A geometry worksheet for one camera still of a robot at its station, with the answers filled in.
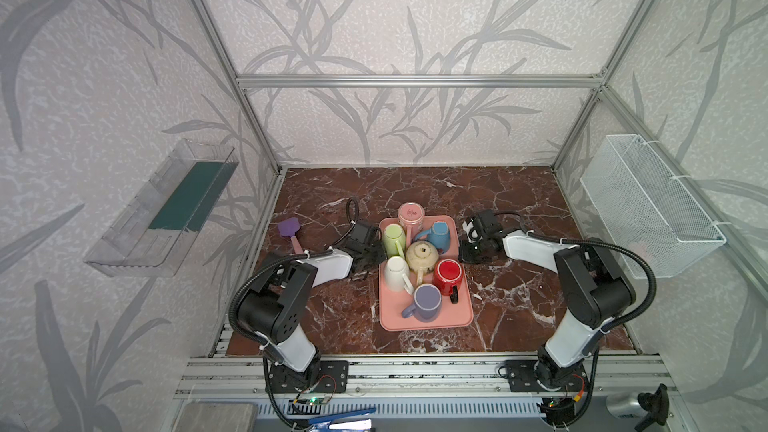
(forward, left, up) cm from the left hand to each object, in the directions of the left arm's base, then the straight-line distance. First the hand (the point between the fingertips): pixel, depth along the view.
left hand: (389, 244), depth 95 cm
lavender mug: (-21, -11, +7) cm, 24 cm away
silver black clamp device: (-43, -54, +15) cm, 70 cm away
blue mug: (0, -16, +6) cm, 17 cm away
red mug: (-13, -17, +6) cm, 22 cm away
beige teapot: (-8, -10, +6) cm, 14 cm away
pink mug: (+5, -7, +9) cm, 12 cm away
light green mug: (-2, -2, +7) cm, 7 cm away
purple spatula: (+8, +35, -3) cm, 36 cm away
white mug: (-12, -3, +7) cm, 14 cm away
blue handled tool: (-45, +9, -1) cm, 46 cm away
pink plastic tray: (-22, -20, -1) cm, 30 cm away
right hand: (-1, -22, -1) cm, 22 cm away
